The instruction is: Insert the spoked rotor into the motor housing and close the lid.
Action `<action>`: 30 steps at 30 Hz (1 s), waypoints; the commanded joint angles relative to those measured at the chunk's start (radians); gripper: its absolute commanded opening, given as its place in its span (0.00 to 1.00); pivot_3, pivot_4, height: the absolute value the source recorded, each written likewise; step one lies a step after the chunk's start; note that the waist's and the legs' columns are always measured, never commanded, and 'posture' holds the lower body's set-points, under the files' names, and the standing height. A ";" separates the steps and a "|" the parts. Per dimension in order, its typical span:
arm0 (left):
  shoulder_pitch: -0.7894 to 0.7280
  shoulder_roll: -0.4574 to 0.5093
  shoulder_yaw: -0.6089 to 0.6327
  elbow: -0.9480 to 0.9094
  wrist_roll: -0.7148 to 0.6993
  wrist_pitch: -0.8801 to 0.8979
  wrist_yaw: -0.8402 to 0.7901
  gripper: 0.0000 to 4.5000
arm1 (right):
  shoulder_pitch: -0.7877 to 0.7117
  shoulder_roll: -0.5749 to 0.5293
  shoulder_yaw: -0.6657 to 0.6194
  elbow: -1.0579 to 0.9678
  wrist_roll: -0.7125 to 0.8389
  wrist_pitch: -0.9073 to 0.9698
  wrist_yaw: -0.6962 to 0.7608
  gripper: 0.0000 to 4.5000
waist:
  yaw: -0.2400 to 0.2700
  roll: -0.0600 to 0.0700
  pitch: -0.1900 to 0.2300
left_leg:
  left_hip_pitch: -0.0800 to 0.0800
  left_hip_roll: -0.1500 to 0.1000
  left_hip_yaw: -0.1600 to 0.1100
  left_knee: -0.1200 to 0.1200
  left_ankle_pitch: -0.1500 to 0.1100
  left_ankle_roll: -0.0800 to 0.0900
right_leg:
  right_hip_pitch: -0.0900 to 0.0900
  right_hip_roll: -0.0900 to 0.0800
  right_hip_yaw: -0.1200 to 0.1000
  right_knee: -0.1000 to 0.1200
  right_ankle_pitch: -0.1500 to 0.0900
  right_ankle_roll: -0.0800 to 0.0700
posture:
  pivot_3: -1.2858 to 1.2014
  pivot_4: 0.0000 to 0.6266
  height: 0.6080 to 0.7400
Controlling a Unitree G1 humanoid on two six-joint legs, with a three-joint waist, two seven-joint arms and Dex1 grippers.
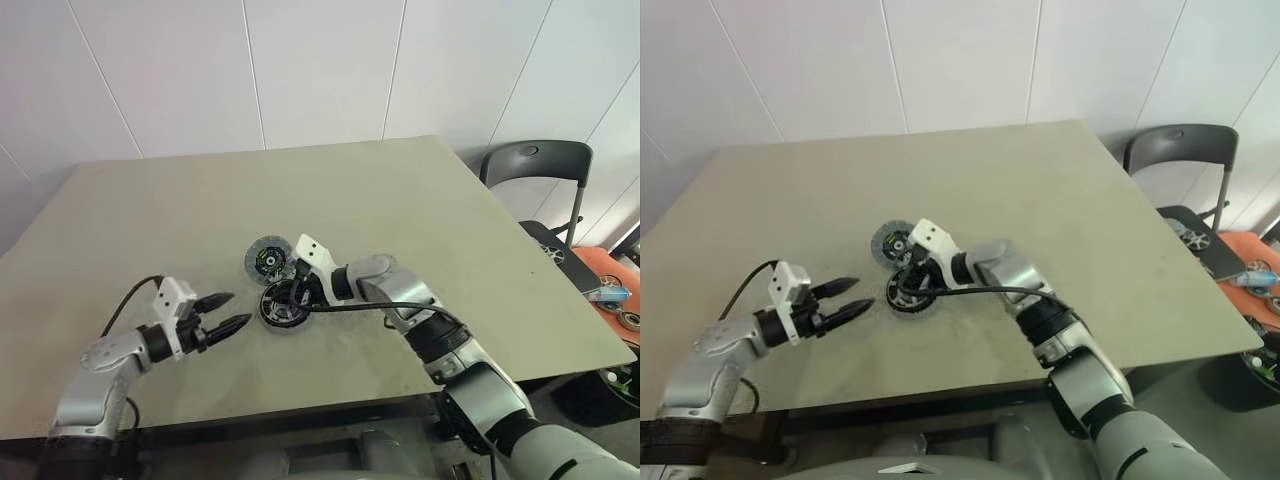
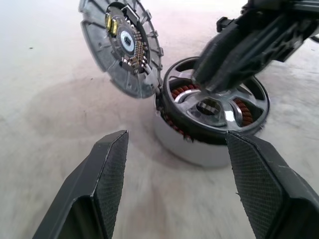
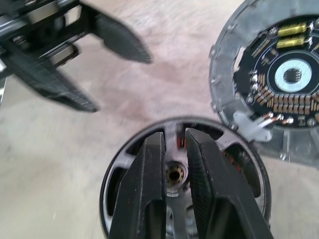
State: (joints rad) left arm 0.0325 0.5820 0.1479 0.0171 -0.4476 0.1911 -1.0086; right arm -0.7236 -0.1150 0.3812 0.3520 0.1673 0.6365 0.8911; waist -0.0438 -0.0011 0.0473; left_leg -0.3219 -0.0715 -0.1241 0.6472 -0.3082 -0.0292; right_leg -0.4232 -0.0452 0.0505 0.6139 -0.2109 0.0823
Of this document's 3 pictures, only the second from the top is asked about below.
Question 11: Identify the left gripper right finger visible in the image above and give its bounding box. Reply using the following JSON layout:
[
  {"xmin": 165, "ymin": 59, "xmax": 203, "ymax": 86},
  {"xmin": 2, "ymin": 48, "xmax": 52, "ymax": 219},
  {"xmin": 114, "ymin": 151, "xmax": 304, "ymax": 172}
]
[{"xmin": 225, "ymin": 130, "xmax": 319, "ymax": 239}]

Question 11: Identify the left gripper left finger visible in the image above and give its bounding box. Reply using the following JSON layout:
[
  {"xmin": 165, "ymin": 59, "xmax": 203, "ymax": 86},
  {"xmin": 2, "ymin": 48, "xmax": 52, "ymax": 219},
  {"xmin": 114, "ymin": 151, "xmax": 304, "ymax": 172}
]
[{"xmin": 32, "ymin": 129, "xmax": 130, "ymax": 239}]

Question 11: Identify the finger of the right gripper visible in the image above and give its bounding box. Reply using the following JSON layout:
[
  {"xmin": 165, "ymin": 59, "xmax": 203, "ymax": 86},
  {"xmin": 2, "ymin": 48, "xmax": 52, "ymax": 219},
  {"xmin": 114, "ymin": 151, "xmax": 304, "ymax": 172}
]
[
  {"xmin": 208, "ymin": 32, "xmax": 275, "ymax": 94},
  {"xmin": 191, "ymin": 17, "xmax": 251, "ymax": 88}
]

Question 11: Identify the spoked motor rotor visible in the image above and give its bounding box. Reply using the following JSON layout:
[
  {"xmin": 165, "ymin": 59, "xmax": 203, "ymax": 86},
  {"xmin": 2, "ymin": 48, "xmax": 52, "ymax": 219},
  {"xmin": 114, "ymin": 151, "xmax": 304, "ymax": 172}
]
[{"xmin": 161, "ymin": 56, "xmax": 271, "ymax": 146}]

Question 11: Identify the silver motor stator housing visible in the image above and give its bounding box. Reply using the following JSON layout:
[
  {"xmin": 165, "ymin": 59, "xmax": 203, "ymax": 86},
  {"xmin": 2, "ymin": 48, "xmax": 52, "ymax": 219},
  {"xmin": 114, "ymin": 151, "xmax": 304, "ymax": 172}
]
[{"xmin": 152, "ymin": 94, "xmax": 262, "ymax": 168}]

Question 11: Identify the motor cover with circuit board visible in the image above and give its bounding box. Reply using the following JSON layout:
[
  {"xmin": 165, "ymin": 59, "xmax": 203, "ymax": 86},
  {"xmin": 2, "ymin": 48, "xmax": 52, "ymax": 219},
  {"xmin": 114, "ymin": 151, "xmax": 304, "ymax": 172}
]
[{"xmin": 79, "ymin": 0, "xmax": 164, "ymax": 100}]

